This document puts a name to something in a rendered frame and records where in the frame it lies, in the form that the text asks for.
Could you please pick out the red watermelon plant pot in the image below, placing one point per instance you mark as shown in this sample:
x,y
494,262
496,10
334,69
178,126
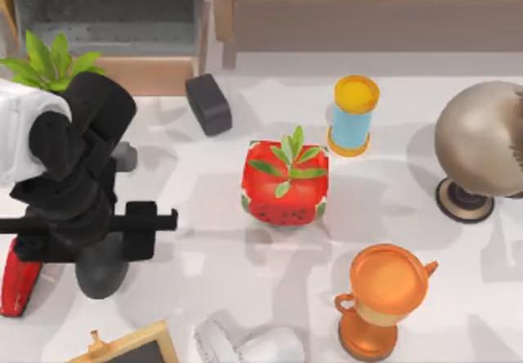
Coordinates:
x,y
286,183

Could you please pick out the red stapler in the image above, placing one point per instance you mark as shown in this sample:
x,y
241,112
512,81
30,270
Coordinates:
x,y
18,281

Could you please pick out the green leafy plant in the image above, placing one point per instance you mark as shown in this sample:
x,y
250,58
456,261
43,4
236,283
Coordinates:
x,y
49,66

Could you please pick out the white stapler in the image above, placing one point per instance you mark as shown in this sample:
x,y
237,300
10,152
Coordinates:
x,y
249,340

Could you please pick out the black stapler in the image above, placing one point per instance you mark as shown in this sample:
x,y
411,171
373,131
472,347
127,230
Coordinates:
x,y
209,103

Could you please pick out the wooden framed blackboard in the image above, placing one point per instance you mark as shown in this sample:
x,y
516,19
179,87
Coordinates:
x,y
135,348

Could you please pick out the orange trophy cup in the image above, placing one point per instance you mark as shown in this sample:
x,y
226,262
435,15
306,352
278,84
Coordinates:
x,y
384,285

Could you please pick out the grey pierced drawer inside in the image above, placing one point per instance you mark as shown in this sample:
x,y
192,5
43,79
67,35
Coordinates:
x,y
110,15

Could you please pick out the dark grey rounded object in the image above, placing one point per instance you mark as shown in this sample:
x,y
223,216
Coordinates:
x,y
102,275

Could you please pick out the large bronze globe trophy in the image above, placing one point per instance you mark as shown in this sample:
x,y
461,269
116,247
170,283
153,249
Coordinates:
x,y
478,142

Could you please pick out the pale wooden drawer front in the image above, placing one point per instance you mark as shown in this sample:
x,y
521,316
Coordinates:
x,y
143,74

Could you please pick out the wooden open shelf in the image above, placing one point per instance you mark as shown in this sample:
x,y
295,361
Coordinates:
x,y
367,15

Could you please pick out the yellow and blue can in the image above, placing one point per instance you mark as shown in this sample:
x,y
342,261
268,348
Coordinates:
x,y
352,122

